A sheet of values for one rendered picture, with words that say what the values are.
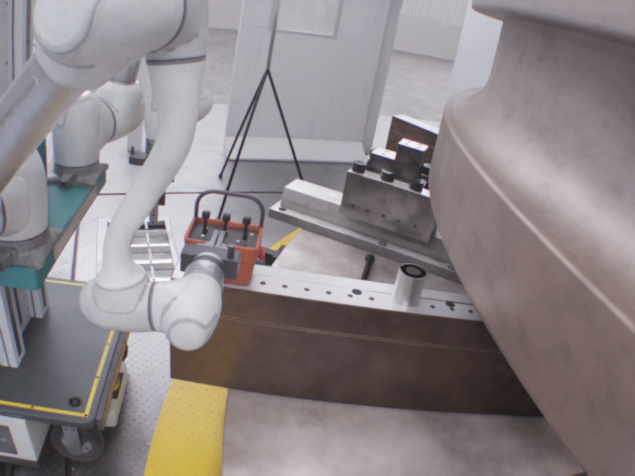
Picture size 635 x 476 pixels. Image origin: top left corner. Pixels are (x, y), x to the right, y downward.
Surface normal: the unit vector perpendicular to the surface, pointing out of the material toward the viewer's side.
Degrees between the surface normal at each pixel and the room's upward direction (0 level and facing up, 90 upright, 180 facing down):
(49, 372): 0
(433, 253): 90
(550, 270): 90
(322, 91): 90
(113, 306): 80
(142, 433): 0
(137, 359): 0
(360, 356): 90
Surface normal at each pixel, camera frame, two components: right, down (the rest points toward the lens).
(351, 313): 0.00, 0.48
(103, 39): 0.65, 0.69
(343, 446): 0.17, -0.86
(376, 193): -0.38, 0.39
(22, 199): 0.94, 0.26
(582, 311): -0.96, -0.04
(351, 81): 0.34, 0.50
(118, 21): 0.83, 0.40
